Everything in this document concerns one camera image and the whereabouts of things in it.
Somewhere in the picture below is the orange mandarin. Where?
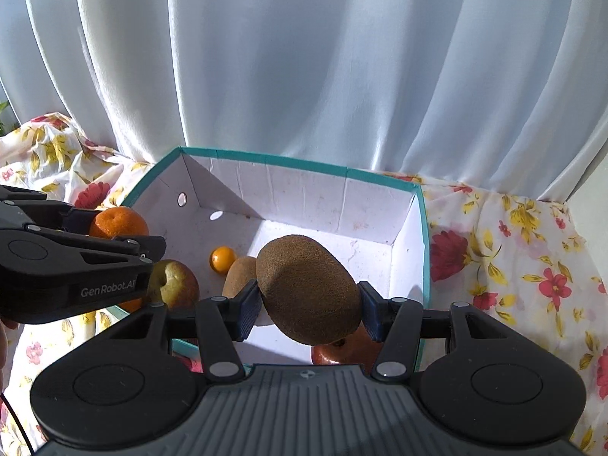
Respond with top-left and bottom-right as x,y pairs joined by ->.
89,206 -> 150,241

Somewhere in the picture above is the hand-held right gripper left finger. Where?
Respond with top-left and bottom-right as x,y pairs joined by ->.
107,279 -> 261,385

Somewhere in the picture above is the white curtain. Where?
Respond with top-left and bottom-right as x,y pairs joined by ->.
0,0 -> 608,210

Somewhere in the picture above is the teal cardboard box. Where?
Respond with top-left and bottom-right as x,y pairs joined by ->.
97,146 -> 431,375

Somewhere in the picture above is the brown kiwi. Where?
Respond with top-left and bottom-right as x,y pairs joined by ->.
255,234 -> 362,345
222,256 -> 260,300

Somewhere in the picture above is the floral tablecloth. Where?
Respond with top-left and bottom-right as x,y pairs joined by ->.
0,113 -> 608,456

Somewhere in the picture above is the small dark red apple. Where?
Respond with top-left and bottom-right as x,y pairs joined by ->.
147,259 -> 200,309

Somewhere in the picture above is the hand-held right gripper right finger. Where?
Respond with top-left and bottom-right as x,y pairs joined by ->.
358,280 -> 504,383

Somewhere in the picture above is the large red apple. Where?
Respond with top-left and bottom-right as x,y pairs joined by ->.
311,323 -> 383,366

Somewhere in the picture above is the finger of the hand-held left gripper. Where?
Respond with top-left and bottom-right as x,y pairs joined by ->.
21,225 -> 167,268
0,185 -> 98,237

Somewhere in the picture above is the black cable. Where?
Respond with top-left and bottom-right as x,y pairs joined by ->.
0,392 -> 37,454

